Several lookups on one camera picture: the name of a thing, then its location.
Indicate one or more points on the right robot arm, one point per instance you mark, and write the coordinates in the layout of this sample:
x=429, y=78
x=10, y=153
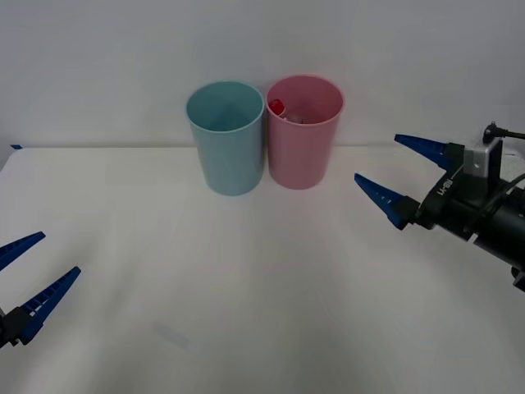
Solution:
x=504, y=238

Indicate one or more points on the pale blue plastic bin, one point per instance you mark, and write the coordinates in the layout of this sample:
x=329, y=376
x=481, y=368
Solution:
x=229, y=160

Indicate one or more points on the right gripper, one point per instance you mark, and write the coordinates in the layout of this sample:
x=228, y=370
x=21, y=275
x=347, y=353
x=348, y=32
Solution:
x=455, y=201

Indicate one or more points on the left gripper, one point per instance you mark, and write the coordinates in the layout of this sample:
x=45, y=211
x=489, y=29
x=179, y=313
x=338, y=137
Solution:
x=5, y=328

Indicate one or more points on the pink plastic bin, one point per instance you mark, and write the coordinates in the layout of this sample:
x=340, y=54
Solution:
x=299, y=156

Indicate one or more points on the clear bottle with red cap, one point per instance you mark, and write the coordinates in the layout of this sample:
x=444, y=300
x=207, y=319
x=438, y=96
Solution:
x=277, y=106

